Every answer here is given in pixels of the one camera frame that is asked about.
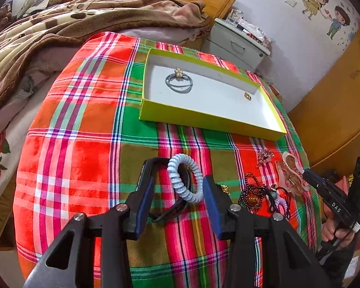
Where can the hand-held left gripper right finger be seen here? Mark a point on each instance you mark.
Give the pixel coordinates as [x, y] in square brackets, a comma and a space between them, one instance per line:
[211, 204]

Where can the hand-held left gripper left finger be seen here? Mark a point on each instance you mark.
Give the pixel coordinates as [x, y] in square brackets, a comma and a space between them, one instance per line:
[145, 204]

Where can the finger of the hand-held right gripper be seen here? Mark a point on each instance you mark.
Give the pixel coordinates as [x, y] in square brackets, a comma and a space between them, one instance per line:
[315, 181]

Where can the gold flower hair ornament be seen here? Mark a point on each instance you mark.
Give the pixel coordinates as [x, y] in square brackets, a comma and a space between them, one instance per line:
[225, 189]

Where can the pink hair claw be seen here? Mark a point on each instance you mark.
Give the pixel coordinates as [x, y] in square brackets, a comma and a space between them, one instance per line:
[291, 171]

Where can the black wrist band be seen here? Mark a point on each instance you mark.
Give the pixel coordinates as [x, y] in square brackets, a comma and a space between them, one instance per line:
[180, 208]

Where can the crystal brooch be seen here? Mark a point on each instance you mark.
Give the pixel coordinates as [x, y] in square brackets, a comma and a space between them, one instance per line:
[264, 157]

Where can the yellow-green shallow box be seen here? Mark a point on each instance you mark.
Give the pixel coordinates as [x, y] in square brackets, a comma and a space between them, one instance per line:
[213, 102]

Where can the person's right forearm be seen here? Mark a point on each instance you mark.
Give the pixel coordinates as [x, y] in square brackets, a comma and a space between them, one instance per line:
[339, 264]

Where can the person's right hand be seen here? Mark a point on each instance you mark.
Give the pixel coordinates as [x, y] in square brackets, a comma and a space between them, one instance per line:
[328, 231]

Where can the wooden wardrobe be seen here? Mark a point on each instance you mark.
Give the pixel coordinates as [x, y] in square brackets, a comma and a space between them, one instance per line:
[333, 96]

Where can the plaid cloth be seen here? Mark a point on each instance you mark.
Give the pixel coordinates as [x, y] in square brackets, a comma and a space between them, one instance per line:
[78, 126]

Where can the small gold earring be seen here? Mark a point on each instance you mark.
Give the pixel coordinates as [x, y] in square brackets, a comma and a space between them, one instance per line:
[247, 96]

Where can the floral bed sheet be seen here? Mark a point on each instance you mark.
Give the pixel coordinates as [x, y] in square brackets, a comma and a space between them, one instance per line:
[0, 144]

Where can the clutter on nightstand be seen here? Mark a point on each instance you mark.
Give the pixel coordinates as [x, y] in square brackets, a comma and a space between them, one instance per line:
[255, 33]

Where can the grey nightstand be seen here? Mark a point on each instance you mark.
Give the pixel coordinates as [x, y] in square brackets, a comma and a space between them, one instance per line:
[228, 39]

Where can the clear glass cup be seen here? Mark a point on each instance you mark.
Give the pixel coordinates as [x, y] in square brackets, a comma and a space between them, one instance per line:
[234, 18]

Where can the brown spotted blanket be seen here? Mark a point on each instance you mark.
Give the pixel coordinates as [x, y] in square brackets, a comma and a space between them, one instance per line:
[78, 21]

